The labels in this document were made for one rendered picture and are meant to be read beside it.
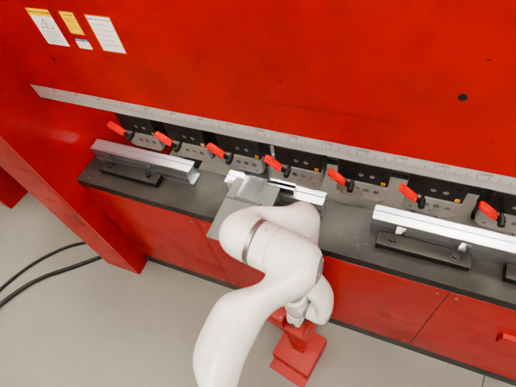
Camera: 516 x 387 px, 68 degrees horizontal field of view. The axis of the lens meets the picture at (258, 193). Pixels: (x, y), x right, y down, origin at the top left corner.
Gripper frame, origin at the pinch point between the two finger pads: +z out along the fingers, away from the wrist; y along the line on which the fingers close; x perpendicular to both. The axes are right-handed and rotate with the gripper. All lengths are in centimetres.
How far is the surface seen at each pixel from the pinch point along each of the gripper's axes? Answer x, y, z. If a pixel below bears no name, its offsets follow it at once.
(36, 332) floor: -143, 76, 68
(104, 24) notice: -66, -27, -86
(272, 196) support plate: -25.3, -27.7, -23.8
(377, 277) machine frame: 17.1, -25.4, -1.4
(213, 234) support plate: -35.3, -5.0, -25.8
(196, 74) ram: -43, -31, -73
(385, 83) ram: 5, -41, -78
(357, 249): 7.7, -28.1, -11.2
